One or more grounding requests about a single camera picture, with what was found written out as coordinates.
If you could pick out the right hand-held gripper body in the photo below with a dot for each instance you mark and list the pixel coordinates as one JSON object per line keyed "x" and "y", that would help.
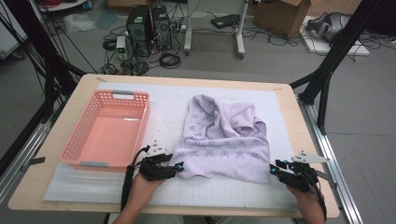
{"x": 300, "y": 177}

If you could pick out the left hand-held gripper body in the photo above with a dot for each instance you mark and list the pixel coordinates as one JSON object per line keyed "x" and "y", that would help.
{"x": 154, "y": 169}

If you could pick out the lilac printed towel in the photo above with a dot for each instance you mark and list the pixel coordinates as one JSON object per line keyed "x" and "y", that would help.
{"x": 224, "y": 146}

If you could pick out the person's right hand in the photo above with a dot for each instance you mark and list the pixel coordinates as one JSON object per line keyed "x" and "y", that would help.
{"x": 308, "y": 200}

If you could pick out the person's left hand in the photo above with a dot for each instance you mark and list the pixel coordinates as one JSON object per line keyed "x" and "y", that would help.
{"x": 141, "y": 191}

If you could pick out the white gridded mat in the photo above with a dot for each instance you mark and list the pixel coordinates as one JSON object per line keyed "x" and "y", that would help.
{"x": 168, "y": 102}

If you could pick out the pink plastic basket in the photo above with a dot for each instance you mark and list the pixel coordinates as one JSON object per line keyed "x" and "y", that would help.
{"x": 109, "y": 137}

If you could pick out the white foam board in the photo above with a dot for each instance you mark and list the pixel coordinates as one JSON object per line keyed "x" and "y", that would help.
{"x": 314, "y": 46}

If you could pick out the white power supply box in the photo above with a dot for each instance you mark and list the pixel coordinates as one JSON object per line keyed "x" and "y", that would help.
{"x": 120, "y": 43}

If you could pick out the white-legged desk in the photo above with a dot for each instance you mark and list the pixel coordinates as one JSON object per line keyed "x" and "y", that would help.
{"x": 187, "y": 31}

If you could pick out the black computer tower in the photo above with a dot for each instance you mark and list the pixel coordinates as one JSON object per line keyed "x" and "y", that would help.
{"x": 161, "y": 28}
{"x": 138, "y": 28}

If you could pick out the grey rounded device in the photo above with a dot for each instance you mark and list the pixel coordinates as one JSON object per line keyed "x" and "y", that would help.
{"x": 331, "y": 26}

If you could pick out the large open cardboard box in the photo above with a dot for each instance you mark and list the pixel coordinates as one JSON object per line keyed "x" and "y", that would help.
{"x": 277, "y": 17}

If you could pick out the black flat box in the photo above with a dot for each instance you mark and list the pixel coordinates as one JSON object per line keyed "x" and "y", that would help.
{"x": 225, "y": 20}

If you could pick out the teal floor sheet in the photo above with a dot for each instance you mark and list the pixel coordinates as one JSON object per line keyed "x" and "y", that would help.
{"x": 106, "y": 19}

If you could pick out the clear plastic bag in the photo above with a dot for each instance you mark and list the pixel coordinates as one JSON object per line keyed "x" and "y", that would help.
{"x": 79, "y": 22}

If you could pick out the cardboard boxes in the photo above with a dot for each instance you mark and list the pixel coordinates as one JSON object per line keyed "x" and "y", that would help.
{"x": 336, "y": 6}

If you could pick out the round white table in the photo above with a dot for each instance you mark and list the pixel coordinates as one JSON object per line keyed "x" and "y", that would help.
{"x": 62, "y": 6}

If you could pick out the white cabinet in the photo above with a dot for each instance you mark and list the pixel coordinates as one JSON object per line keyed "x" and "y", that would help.
{"x": 9, "y": 40}

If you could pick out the grey metal bracket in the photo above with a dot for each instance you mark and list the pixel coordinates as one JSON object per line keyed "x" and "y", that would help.
{"x": 34, "y": 161}
{"x": 330, "y": 179}

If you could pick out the aluminium rail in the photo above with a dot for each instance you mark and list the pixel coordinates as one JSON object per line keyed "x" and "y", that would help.
{"x": 322, "y": 140}
{"x": 28, "y": 146}

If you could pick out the black metal frame post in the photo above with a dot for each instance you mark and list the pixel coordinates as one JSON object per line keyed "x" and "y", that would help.
{"x": 323, "y": 77}
{"x": 46, "y": 53}

